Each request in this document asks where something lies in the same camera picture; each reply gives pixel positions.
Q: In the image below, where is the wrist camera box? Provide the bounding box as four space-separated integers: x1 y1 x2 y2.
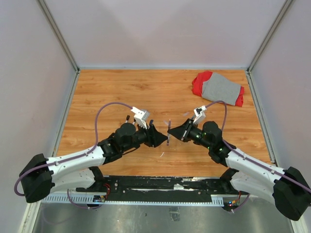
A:
193 105 207 125
131 107 150 129

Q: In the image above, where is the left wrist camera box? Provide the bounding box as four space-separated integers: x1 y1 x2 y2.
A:
131 107 150 129

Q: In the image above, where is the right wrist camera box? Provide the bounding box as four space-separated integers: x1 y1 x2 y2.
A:
193 105 207 125

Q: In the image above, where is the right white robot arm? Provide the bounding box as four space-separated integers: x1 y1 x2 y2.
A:
168 119 311 221

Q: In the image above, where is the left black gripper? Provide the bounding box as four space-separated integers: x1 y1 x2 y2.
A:
122 120 168 152

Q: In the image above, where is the black mounting base rail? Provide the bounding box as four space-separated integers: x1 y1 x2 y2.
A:
75 176 239 203

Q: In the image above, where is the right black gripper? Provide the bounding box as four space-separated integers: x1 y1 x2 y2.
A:
168 118 212 150

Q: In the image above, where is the purple marker pen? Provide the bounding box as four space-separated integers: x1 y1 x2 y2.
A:
166 119 171 146

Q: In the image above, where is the red and grey cloth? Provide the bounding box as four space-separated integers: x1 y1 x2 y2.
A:
191 71 245 107

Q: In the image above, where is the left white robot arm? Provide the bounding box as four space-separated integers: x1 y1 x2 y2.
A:
17 123 168 203

